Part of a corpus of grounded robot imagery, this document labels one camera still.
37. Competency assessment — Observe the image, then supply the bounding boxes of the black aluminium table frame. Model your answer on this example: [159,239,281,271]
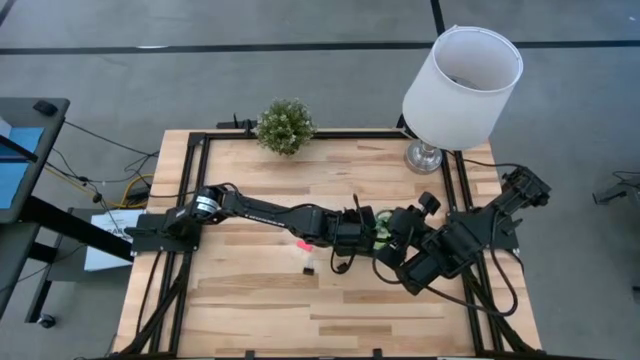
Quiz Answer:
[117,128,547,360]

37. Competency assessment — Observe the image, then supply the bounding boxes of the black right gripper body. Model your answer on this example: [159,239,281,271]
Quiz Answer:
[374,192,442,271]

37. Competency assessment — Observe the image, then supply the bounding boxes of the small potted green plant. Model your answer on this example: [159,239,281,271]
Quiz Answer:
[253,97,318,157]

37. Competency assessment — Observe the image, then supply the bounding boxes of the white paper sheet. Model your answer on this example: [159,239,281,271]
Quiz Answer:
[83,208,146,273]

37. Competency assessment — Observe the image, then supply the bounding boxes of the white shade table lamp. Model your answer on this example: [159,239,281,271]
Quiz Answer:
[401,24,525,176]

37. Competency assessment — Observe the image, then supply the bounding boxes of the black computer mouse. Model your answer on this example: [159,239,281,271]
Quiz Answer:
[32,99,59,118]

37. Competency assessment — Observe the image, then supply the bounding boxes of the blue screen monitor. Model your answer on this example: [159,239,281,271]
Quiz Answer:
[0,124,46,210]

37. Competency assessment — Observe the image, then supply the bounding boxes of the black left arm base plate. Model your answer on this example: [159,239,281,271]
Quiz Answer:
[124,213,204,254]

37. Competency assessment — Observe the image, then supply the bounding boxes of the black clamp bracket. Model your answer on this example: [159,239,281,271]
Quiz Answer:
[215,113,258,132]

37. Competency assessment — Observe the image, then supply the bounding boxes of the black floor cables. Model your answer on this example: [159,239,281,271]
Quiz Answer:
[43,119,161,201]

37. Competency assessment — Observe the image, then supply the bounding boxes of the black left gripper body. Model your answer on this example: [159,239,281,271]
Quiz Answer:
[327,204,377,257]

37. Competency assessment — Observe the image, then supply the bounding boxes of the yellow cable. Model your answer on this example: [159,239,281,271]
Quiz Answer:
[112,173,155,209]

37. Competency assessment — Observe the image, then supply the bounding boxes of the grey side desk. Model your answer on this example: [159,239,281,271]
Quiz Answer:
[0,96,146,324]

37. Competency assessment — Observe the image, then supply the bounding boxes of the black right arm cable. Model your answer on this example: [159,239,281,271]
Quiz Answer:
[370,212,519,318]

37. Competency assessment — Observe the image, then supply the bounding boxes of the black lamp cable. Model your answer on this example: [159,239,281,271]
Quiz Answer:
[449,149,529,170]

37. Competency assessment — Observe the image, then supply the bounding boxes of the grey floor device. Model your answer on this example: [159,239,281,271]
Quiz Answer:
[591,169,640,206]

